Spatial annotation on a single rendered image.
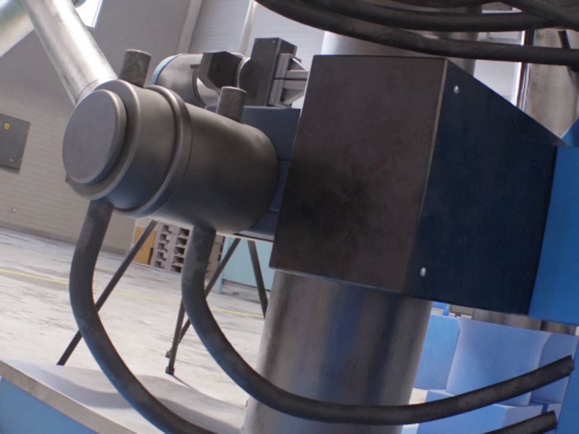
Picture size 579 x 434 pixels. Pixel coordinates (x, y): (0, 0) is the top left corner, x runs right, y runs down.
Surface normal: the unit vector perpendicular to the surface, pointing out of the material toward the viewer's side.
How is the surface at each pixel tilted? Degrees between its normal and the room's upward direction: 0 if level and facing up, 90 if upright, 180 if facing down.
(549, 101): 90
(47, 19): 82
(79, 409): 90
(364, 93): 90
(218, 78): 90
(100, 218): 98
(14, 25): 138
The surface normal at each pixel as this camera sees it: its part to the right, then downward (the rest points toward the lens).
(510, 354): 0.02, -0.07
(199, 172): 0.69, 0.30
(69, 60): -0.40, -0.29
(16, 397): -0.63, -0.18
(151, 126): 0.78, -0.21
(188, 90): -0.62, 0.43
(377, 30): 0.37, -0.04
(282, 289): -0.82, -0.21
